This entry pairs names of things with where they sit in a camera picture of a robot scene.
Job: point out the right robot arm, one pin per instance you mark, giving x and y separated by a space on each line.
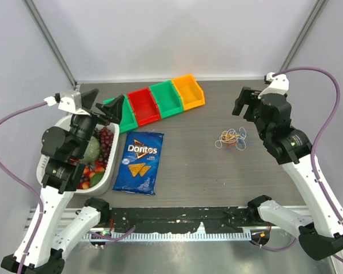
320 234

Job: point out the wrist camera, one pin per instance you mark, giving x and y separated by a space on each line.
276 84
69 101

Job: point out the frame post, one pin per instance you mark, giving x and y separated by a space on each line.
313 16
43 29

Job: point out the white slotted cable duct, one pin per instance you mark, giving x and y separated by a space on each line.
197 236

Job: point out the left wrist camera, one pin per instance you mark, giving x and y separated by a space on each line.
69 101

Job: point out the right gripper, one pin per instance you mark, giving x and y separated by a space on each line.
247 96

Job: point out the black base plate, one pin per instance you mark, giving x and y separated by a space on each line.
181 219

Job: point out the left frame post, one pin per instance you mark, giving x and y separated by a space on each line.
43 29

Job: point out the red bin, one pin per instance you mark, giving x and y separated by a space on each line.
144 106

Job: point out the right green bin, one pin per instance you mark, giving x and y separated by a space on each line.
167 98

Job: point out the green lime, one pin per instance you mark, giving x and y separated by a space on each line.
95 179

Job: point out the white fruit basket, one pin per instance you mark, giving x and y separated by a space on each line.
104 183

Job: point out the orange bin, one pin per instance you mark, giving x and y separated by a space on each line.
190 92

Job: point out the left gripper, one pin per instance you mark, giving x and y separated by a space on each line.
114 108

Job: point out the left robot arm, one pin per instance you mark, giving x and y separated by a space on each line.
43 249

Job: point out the red grapes bunch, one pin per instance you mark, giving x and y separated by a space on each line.
105 138

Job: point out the right frame post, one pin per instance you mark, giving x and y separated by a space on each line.
313 16

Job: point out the green bin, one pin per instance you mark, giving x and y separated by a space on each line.
167 98
128 121

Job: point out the green melon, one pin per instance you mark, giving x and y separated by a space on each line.
92 151

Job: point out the left green bin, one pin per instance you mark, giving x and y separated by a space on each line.
128 121

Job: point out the blue Doritos chip bag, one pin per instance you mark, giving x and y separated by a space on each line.
139 163

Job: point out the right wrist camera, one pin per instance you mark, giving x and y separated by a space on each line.
276 84

